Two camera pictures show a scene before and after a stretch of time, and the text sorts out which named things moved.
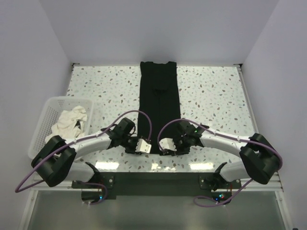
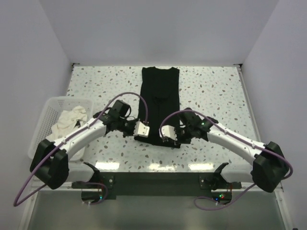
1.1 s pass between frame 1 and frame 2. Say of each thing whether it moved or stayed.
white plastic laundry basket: stayed
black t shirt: moved
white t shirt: stayed
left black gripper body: moved
